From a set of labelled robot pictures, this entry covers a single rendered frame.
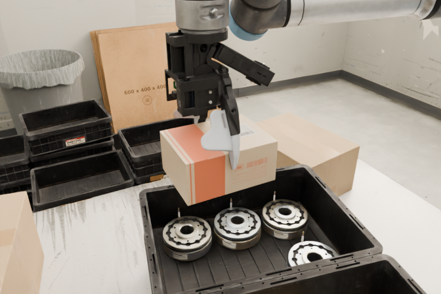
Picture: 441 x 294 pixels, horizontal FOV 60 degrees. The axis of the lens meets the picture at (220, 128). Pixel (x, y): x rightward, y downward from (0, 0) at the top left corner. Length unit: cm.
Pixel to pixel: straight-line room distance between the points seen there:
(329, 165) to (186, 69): 67
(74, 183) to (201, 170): 140
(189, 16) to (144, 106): 264
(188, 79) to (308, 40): 358
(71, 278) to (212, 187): 52
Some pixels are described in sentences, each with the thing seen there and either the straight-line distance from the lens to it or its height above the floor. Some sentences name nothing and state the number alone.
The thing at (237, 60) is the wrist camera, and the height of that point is 125.
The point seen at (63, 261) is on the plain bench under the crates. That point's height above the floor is 70.
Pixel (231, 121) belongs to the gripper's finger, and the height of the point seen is 117.
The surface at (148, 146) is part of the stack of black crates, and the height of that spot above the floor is 49.
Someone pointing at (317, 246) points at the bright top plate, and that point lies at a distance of 82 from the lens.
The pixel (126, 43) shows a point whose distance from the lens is 307.
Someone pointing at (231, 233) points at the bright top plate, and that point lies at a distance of 82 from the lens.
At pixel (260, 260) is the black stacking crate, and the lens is 82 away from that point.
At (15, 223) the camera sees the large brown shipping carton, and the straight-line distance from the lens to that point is 89.
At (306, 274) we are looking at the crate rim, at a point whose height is 93.
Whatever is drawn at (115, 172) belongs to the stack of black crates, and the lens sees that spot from 196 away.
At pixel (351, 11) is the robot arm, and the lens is 71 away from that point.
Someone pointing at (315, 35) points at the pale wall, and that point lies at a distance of 414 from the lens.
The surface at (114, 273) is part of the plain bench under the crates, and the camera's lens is 100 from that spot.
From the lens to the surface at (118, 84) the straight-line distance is 308.
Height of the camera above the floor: 141
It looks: 27 degrees down
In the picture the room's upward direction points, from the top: straight up
